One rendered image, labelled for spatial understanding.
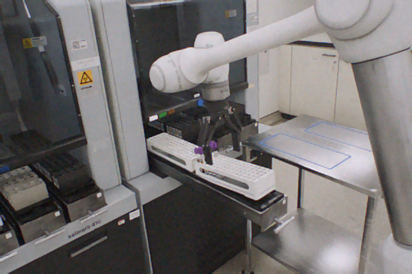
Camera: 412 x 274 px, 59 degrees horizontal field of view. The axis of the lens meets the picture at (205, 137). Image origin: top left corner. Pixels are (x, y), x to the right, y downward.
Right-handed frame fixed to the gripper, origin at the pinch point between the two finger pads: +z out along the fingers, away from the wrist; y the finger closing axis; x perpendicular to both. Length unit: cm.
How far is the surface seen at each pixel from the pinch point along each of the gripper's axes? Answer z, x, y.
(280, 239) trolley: 62, 10, 40
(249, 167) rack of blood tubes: 3.7, -9.3, 2.7
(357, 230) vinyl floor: 91, 4, 106
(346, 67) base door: 17, 76, 229
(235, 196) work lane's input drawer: 10.9, -9.6, -5.6
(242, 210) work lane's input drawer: 14.5, -13.2, -6.7
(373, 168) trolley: 13, -35, 39
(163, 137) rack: 1.0, 37.9, 1.1
